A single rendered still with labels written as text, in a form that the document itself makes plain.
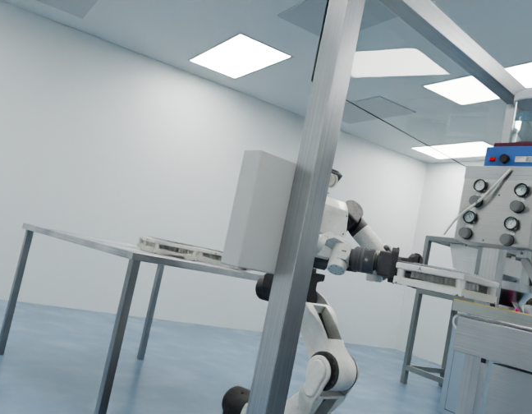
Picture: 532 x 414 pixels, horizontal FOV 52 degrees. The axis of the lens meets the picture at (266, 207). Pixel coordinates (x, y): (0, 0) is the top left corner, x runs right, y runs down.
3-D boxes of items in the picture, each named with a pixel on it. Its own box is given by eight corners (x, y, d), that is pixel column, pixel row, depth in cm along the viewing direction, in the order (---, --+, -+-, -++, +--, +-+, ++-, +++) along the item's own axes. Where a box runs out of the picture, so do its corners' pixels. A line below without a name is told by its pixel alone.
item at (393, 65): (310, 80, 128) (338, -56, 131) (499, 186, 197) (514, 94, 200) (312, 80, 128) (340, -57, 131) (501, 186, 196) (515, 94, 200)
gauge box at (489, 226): (452, 239, 164) (464, 175, 166) (469, 245, 171) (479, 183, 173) (528, 248, 148) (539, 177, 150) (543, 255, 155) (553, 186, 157)
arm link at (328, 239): (355, 243, 195) (323, 225, 192) (350, 264, 189) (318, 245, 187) (345, 251, 199) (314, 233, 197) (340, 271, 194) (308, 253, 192)
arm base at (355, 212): (332, 241, 245) (318, 221, 249) (350, 236, 254) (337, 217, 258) (351, 223, 235) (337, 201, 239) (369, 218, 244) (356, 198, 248)
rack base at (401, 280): (496, 304, 181) (497, 296, 181) (460, 296, 164) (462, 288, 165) (430, 290, 199) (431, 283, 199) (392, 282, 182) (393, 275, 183)
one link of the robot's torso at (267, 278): (250, 298, 239) (259, 259, 241) (272, 301, 248) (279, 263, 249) (295, 312, 219) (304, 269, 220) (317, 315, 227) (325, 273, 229)
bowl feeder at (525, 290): (467, 323, 430) (475, 275, 434) (496, 328, 449) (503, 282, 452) (525, 337, 389) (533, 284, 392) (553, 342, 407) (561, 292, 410)
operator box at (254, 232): (219, 263, 120) (243, 149, 123) (273, 273, 132) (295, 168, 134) (236, 267, 116) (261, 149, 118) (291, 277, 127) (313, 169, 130)
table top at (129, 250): (21, 227, 355) (23, 223, 355) (165, 255, 427) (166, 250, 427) (131, 259, 242) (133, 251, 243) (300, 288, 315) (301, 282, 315)
